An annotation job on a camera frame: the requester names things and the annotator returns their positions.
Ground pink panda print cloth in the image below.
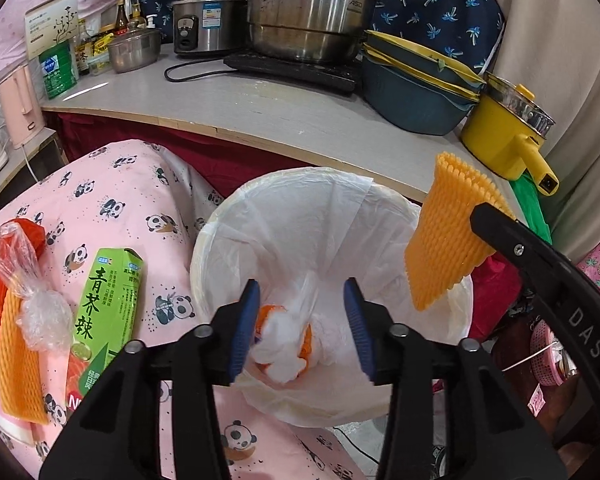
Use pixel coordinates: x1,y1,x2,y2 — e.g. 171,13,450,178
0,140,381,480

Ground green tin can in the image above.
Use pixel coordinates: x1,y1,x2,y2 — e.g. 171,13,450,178
39,40,79,102

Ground clear plastic bag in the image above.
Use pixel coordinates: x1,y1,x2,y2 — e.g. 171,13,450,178
0,220,73,353

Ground small steel pot with lid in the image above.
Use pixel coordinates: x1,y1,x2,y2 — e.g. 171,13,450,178
107,22,163,75

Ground orange foam fruit net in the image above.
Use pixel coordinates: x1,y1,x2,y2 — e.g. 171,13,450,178
404,151,516,311
257,305,313,368
0,287,51,428

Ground blue palm print cloth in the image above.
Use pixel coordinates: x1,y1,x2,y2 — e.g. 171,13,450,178
135,0,506,76

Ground beige cloth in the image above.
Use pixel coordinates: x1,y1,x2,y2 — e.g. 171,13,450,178
485,0,600,261

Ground blue plastic basin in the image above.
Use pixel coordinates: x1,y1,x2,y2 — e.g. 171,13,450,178
361,57,481,136

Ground white plastic bin liner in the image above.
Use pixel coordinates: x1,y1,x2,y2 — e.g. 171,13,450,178
205,167,473,421

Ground bottle with white label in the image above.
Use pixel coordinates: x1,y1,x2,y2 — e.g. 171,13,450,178
75,19,92,77

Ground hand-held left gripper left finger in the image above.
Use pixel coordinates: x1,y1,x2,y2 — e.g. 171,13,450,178
39,279,262,480

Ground red cloth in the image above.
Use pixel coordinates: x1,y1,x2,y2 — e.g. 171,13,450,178
472,255,521,341

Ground steel rice cooker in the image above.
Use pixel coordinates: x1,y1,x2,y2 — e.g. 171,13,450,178
171,0,261,56

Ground pink electric kettle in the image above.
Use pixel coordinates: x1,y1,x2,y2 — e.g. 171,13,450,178
0,66,46,150

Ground dark red table skirt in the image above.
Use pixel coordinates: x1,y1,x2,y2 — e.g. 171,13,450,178
45,112,426,201

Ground black induction cooktop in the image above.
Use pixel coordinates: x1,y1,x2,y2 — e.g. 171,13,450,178
223,52,363,95

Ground white trash bin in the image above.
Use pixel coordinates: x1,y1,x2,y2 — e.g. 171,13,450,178
190,166,476,428

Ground pink plastic basket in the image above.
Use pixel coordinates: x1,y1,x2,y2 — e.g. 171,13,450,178
530,317,581,386

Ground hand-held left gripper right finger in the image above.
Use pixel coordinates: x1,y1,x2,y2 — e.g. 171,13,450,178
342,277,568,480

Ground black power cable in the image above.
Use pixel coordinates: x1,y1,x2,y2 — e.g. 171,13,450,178
163,57,231,84

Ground wooden side shelf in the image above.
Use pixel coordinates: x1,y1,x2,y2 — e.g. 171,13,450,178
0,127,66,216

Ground yellow seasoning box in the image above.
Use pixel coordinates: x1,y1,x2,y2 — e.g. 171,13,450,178
91,30,116,58

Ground crumpled white tissue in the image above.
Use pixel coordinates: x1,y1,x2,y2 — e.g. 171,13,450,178
252,310,311,386

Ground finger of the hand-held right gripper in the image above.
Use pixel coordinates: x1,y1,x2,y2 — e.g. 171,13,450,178
470,202,600,411

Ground blue basin with yellow rim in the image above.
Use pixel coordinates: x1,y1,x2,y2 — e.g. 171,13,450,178
362,30,488,98

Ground green plastic bag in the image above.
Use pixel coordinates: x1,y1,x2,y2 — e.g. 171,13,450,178
510,170,553,246

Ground large steel steamer pot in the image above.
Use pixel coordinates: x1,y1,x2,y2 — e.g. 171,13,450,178
242,0,411,66

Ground green tea drink carton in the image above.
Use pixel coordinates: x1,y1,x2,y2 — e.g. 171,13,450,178
65,247,146,411

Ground yellow electric pot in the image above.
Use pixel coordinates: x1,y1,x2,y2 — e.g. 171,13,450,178
460,71,561,196

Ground white box with plant print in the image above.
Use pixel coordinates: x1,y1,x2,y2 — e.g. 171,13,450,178
24,0,81,61

